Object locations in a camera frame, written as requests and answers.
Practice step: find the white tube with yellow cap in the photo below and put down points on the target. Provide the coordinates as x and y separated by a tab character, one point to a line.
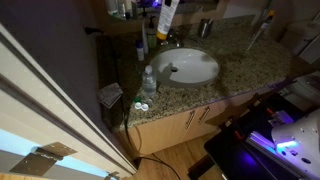
166	20

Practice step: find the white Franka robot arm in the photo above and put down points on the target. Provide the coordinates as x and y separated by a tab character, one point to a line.
300	133

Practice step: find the tall slim white tube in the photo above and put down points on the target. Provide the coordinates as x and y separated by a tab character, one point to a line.
145	38

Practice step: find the white oval sink basin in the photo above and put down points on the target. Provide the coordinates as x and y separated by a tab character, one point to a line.
185	66

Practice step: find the chrome faucet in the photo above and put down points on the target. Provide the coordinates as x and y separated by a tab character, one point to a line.
173	38

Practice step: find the green soap dispenser bottle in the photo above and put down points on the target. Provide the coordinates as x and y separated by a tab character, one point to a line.
152	36

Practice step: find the dark metal cup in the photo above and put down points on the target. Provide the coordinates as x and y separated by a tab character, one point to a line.
205	28

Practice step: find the small white bottle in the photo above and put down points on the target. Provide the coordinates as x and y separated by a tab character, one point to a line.
140	51

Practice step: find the clear plastic water bottle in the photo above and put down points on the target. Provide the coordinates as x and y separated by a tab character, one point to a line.
149	83

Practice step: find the brown spray bottle orange cap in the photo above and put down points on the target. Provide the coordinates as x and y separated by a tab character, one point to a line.
263	28

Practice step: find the white contact lens case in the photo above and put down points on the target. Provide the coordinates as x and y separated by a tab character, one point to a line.
141	106

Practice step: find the light wood vanity cabinet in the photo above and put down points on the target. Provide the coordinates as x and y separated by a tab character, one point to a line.
166	130

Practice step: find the white toilet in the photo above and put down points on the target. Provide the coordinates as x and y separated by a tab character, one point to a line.
305	33

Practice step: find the black robot cart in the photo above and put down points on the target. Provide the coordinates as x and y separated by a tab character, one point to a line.
233	156

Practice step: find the white door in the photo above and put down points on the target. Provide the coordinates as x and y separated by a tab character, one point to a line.
40	110

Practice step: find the metal door hinge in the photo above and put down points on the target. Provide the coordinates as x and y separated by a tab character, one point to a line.
40	158
112	176

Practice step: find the wood framed wall mirror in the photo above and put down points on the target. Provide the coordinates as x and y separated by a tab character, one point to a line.
200	6

